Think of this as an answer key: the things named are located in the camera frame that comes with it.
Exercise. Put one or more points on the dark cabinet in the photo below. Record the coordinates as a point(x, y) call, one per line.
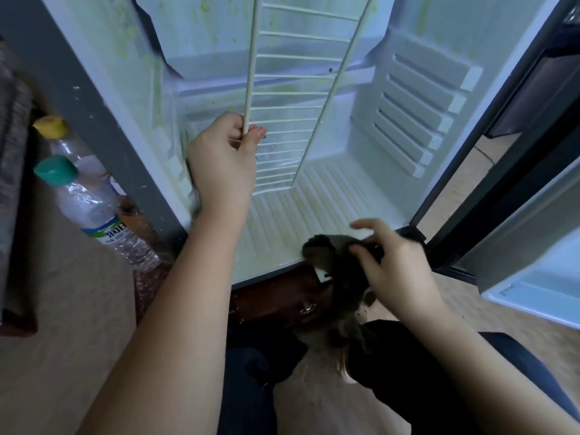
point(539, 90)

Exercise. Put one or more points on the person's dark trousers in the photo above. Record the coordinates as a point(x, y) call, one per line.
point(408, 376)

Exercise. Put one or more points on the fridge door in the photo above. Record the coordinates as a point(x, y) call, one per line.
point(526, 249)

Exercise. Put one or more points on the grey velvet sofa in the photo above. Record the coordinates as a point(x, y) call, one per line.
point(14, 194)

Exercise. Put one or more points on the person's left forearm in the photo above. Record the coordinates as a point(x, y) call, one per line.
point(163, 339)

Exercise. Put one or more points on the person's left hand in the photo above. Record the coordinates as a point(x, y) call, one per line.
point(222, 167)

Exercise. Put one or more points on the grey mini fridge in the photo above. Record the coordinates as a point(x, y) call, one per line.
point(109, 113)

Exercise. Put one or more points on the person's right forearm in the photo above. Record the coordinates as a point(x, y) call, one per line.
point(489, 376)

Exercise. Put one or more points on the person's right hand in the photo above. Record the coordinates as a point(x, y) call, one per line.
point(403, 272)

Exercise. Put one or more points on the dark grey cloth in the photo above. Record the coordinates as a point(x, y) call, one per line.
point(340, 267)

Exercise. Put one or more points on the green cap water bottle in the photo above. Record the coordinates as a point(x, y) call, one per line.
point(95, 213)

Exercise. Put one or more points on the orange soda bottle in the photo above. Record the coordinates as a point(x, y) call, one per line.
point(77, 154)

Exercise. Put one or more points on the dark red wooden stand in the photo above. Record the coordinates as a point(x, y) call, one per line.
point(272, 299)

